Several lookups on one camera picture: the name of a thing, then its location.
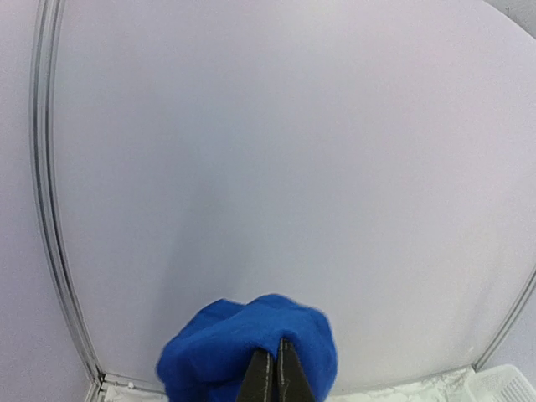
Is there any blue printed t-shirt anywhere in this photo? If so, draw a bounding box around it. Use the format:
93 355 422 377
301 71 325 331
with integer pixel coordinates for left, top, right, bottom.
157 294 338 401

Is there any white plastic basket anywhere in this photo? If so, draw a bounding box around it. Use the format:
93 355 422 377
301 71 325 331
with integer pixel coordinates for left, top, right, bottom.
461 364 536 402

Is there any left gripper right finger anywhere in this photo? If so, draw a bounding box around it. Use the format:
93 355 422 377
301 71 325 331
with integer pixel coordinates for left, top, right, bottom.
276 338 323 401

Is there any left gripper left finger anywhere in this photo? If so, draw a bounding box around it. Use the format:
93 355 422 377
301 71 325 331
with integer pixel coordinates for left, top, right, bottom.
240 349 276 402

